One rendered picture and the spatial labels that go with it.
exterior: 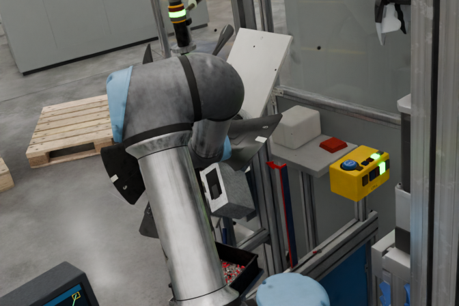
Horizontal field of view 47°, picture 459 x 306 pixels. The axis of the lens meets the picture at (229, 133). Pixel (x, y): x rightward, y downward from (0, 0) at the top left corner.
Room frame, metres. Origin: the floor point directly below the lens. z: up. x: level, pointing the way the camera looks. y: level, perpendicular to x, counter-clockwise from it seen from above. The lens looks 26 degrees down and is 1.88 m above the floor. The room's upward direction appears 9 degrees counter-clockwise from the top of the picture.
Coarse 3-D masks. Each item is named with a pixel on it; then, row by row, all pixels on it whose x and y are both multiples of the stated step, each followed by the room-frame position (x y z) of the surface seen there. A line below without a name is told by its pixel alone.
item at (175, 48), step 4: (188, 12) 1.50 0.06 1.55; (188, 16) 1.49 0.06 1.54; (188, 20) 1.47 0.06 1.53; (188, 24) 1.47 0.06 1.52; (188, 28) 1.48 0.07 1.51; (188, 32) 1.47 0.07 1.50; (188, 36) 1.47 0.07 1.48; (176, 44) 1.48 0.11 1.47; (192, 44) 1.45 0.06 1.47; (172, 48) 1.45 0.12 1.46; (176, 48) 1.44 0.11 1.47; (180, 48) 1.43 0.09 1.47; (184, 48) 1.43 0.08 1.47; (188, 48) 1.43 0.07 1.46; (192, 48) 1.43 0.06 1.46; (172, 52) 1.45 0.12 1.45; (176, 52) 1.43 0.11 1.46; (180, 52) 1.43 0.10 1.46; (184, 52) 1.42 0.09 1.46
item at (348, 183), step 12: (348, 156) 1.37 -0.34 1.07; (360, 156) 1.36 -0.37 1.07; (384, 156) 1.34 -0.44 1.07; (336, 168) 1.32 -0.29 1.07; (372, 168) 1.31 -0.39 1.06; (336, 180) 1.32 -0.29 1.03; (348, 180) 1.28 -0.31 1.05; (360, 180) 1.27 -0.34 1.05; (372, 180) 1.30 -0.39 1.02; (384, 180) 1.34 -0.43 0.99; (336, 192) 1.32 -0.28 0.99; (348, 192) 1.28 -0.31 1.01; (360, 192) 1.27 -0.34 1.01
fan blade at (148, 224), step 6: (198, 168) 1.43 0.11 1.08; (198, 174) 1.42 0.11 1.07; (198, 180) 1.40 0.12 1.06; (204, 198) 1.35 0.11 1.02; (204, 204) 1.34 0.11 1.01; (144, 216) 1.34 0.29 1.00; (144, 222) 1.33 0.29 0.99; (150, 222) 1.32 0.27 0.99; (210, 222) 1.29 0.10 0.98; (144, 228) 1.32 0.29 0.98; (150, 228) 1.31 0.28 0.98; (144, 234) 1.30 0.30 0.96; (150, 234) 1.30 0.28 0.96; (156, 234) 1.29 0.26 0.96
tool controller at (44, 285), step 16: (48, 272) 0.85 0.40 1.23; (64, 272) 0.83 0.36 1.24; (80, 272) 0.80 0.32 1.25; (16, 288) 0.82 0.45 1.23; (32, 288) 0.80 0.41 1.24; (48, 288) 0.78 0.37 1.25; (64, 288) 0.77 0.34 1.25; (80, 288) 0.78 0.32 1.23; (0, 304) 0.77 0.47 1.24; (16, 304) 0.75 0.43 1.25; (32, 304) 0.74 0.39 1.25; (48, 304) 0.75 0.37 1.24; (64, 304) 0.76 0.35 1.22; (80, 304) 0.77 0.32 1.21; (96, 304) 0.78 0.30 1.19
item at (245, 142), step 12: (240, 120) 1.43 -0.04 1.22; (252, 120) 1.40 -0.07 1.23; (264, 120) 1.37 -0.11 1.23; (276, 120) 1.35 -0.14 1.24; (228, 132) 1.37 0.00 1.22; (240, 132) 1.35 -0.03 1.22; (252, 132) 1.33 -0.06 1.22; (264, 132) 1.31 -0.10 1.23; (240, 144) 1.30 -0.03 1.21; (252, 144) 1.28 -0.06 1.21; (240, 156) 1.26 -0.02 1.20; (252, 156) 1.24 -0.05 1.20; (240, 168) 1.22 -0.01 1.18
